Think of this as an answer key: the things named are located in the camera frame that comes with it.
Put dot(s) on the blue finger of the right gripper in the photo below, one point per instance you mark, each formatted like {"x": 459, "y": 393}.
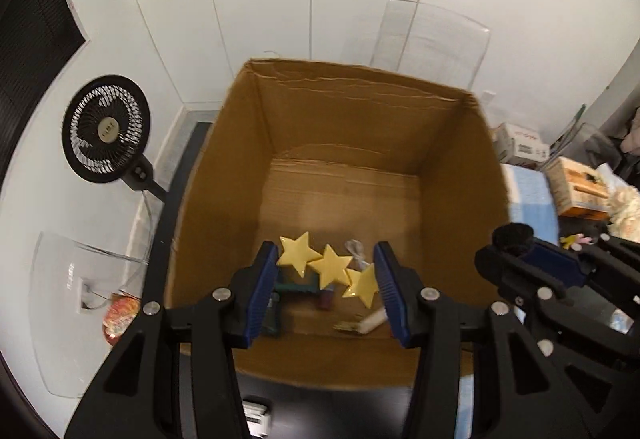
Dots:
{"x": 511, "y": 276}
{"x": 560, "y": 264}

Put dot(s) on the green toy stool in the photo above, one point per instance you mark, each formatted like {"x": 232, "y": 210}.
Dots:
{"x": 289, "y": 288}

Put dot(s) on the small black cap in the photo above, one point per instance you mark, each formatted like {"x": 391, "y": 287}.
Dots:
{"x": 515, "y": 238}

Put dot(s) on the white small carton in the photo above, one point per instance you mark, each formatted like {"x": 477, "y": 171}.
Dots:
{"x": 519, "y": 146}

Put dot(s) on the yellow stars hair clip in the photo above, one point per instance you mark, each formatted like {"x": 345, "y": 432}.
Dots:
{"x": 357, "y": 275}

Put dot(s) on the black standing fan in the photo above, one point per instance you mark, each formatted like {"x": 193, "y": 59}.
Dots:
{"x": 105, "y": 130}

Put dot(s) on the cream artificial roses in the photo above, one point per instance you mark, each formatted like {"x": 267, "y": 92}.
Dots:
{"x": 624, "y": 213}

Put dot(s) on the cartoon boy figurine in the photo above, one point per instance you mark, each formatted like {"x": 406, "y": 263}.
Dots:
{"x": 576, "y": 241}

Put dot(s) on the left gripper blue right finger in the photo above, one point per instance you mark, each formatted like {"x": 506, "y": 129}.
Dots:
{"x": 397, "y": 286}

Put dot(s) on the clear acrylic chair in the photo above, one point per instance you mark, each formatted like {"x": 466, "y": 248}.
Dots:
{"x": 71, "y": 287}
{"x": 431, "y": 43}

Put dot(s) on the gold binder clip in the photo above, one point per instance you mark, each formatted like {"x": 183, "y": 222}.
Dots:
{"x": 347, "y": 327}

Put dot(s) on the blue white checkered blanket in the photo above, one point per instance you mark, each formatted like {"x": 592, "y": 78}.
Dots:
{"x": 529, "y": 201}

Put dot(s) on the white small device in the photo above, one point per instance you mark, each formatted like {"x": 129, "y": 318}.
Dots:
{"x": 258, "y": 414}

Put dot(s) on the orange white cardboard box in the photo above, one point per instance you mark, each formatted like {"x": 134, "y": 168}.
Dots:
{"x": 578, "y": 190}

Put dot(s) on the large cardboard box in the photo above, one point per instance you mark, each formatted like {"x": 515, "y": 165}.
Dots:
{"x": 341, "y": 153}

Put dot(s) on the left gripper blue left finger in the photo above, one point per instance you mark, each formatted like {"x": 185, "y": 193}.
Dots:
{"x": 260, "y": 280}

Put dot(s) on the red instant noodle cup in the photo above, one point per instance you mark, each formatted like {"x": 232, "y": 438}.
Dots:
{"x": 121, "y": 312}

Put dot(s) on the pink small bottle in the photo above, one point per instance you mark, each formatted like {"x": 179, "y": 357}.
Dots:
{"x": 325, "y": 301}

